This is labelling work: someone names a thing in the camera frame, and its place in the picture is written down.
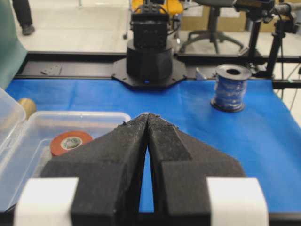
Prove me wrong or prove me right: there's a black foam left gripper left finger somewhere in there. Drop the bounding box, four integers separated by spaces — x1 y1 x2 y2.
14 113 149 226

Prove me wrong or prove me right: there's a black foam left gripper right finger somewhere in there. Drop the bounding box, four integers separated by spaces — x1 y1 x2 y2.
146 113 270 226

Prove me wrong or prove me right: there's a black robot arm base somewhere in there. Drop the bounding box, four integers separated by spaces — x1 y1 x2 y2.
112 0 187 89

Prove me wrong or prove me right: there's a clear plastic tool box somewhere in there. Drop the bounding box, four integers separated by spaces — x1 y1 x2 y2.
0 89 130 211

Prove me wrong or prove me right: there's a red tape roll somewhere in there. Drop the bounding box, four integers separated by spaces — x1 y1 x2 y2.
50 130 93 157

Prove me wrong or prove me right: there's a blue table mat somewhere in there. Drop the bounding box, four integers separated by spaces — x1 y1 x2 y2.
6 79 301 212

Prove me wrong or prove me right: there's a black office chair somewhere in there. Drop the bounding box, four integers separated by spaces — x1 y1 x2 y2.
179 0 244 54

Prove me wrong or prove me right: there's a green cloth curtain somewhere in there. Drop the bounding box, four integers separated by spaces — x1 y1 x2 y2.
0 0 27 89

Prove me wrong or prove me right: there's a black tripod stand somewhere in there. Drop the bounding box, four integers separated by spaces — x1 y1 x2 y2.
233 0 301 78

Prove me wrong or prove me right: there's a person's dark leg and shoe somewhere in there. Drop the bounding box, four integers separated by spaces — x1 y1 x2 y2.
12 0 35 36

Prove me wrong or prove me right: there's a blue wire spool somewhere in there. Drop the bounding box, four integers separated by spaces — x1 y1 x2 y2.
211 64 252 113

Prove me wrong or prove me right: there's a wooden tool handle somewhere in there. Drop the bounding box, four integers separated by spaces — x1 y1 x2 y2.
18 98 36 120

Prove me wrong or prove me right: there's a black aluminium frame rail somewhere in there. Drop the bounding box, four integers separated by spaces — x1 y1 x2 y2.
15 52 301 89

